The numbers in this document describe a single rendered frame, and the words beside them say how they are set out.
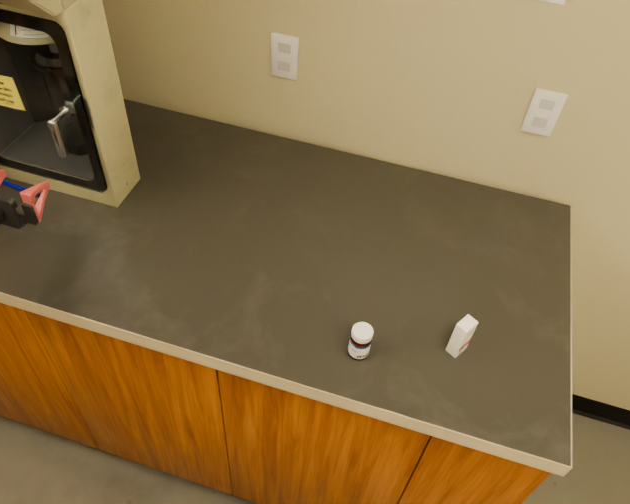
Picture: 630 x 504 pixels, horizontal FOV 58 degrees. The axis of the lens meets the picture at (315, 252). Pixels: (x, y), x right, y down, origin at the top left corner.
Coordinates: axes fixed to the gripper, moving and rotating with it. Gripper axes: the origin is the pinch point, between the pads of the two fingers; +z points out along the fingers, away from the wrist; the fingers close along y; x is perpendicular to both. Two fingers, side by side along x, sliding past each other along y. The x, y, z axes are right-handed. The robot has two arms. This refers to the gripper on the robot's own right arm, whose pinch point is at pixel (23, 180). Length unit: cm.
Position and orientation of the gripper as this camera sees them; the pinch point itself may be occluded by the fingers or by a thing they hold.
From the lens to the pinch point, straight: 123.3
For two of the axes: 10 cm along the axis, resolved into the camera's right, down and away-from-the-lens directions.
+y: -9.5, -2.5, 1.7
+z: 3.0, -6.7, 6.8
